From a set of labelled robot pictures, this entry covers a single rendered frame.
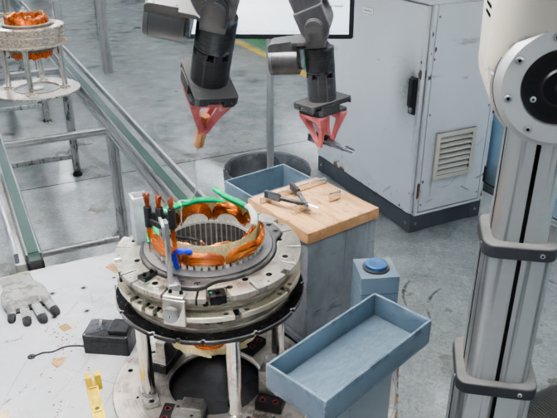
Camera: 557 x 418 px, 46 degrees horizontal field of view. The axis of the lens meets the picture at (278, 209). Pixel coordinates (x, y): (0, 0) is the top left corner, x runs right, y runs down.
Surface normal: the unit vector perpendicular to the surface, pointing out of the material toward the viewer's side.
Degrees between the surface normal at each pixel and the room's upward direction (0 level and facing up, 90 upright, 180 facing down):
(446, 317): 0
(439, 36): 90
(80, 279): 0
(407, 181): 90
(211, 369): 0
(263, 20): 83
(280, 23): 83
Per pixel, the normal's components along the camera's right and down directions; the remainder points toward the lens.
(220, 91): 0.19, -0.69
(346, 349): 0.00, -0.90
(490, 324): -0.18, 0.43
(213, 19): -0.15, 0.85
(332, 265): 0.61, 0.35
